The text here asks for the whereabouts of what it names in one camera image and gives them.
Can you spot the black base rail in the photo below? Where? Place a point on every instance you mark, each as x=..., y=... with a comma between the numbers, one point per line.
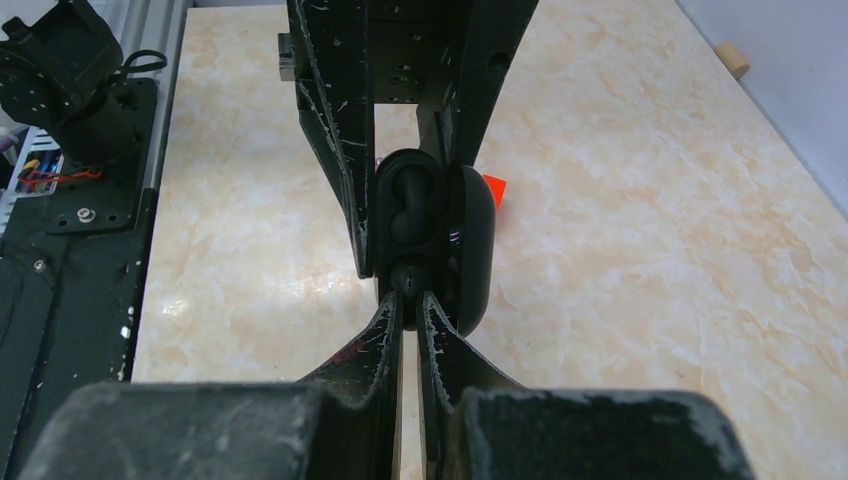
x=73, y=268

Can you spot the black earbud charging case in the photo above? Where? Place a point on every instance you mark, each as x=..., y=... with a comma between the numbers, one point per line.
x=444, y=215

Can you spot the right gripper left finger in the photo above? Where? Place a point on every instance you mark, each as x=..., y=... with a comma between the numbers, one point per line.
x=337, y=422

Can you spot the red rectangular block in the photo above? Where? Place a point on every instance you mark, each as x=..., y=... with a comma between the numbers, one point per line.
x=497, y=187

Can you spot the small wooden block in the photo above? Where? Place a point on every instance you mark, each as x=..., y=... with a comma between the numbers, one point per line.
x=733, y=59

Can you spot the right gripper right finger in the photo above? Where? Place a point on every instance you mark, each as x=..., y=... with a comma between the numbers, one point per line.
x=479, y=423

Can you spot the black earbud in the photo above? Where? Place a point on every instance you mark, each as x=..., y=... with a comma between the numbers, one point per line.
x=409, y=277

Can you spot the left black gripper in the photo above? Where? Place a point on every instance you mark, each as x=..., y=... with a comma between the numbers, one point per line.
x=450, y=57

